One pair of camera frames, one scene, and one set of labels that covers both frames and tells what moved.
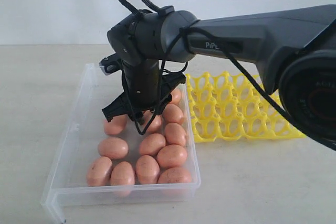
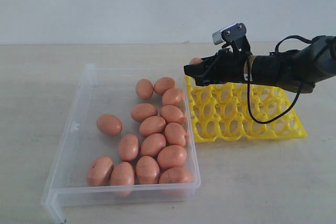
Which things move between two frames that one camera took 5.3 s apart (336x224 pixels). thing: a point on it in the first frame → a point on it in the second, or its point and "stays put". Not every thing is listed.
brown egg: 172,156 stays put
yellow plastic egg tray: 235,106 stays put
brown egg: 117,125 → 128,147
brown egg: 176,96 stays put
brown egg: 114,148 → 109,125
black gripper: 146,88 → 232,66
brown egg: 151,144 stays put
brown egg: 175,134 stays put
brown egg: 147,170 stays put
